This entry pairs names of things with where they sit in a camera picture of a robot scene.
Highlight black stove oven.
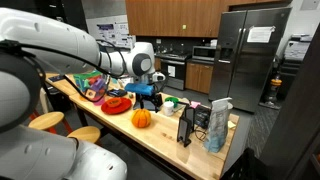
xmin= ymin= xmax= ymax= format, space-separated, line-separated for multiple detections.
xmin=158 ymin=53 xmax=192 ymax=92

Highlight white paper on refrigerator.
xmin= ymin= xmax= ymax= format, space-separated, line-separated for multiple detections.
xmin=246 ymin=25 xmax=277 ymax=44

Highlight wall posters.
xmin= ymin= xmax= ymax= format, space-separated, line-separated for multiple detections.
xmin=95 ymin=21 xmax=135 ymax=48

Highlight white labelled cup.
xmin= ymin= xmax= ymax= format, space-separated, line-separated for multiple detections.
xmin=162 ymin=100 xmax=176 ymax=117

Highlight black electronics box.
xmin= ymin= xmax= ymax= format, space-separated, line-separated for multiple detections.
xmin=193 ymin=104 xmax=212 ymax=131

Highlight black device on stand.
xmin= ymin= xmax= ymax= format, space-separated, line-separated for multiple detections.
xmin=176 ymin=105 xmax=196 ymax=148

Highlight orange grey vacuum cleaner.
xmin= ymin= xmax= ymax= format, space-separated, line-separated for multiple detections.
xmin=259 ymin=74 xmax=284 ymax=110

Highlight orange bowl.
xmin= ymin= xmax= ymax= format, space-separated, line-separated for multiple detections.
xmin=106 ymin=97 xmax=123 ymax=108

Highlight small black blue box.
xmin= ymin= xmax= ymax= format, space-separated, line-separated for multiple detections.
xmin=106 ymin=88 xmax=129 ymax=99

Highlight grey office printer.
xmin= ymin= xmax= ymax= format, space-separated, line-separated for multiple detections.
xmin=279 ymin=33 xmax=314 ymax=93

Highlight orange plush basketball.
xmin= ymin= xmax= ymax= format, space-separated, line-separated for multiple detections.
xmin=130 ymin=108 xmax=153 ymax=129

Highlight wooden lower cabinet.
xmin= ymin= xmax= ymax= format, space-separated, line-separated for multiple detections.
xmin=184 ymin=61 xmax=215 ymax=95

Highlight round wooden stool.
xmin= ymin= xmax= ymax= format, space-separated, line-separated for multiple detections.
xmin=27 ymin=111 xmax=73 ymax=134
xmin=66 ymin=125 xmax=102 ymax=145

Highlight white and blue paper bag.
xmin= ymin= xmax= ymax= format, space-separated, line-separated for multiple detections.
xmin=203 ymin=96 xmax=234 ymax=154

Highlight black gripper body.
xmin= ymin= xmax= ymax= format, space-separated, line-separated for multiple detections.
xmin=134 ymin=92 xmax=157 ymax=103

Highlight stainless steel refrigerator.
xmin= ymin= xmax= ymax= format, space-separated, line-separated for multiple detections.
xmin=208 ymin=6 xmax=293 ymax=114

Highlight wooden upper cabinets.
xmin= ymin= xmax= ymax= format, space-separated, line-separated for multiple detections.
xmin=124 ymin=0 xmax=292 ymax=39

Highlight red plate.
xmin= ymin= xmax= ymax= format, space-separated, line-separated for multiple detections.
xmin=100 ymin=96 xmax=133 ymax=116

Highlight colourful toy block container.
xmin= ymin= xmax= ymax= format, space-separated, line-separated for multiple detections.
xmin=72 ymin=70 xmax=112 ymax=103

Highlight green bowl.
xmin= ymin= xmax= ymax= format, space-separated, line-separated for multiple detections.
xmin=164 ymin=96 xmax=180 ymax=109

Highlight pink sticky note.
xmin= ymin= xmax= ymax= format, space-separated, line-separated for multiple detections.
xmin=189 ymin=100 xmax=202 ymax=110

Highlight silver microwave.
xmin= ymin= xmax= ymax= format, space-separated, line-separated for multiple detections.
xmin=191 ymin=45 xmax=217 ymax=63

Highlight grey dust pan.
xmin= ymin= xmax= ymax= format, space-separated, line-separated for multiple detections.
xmin=141 ymin=95 xmax=164 ymax=113

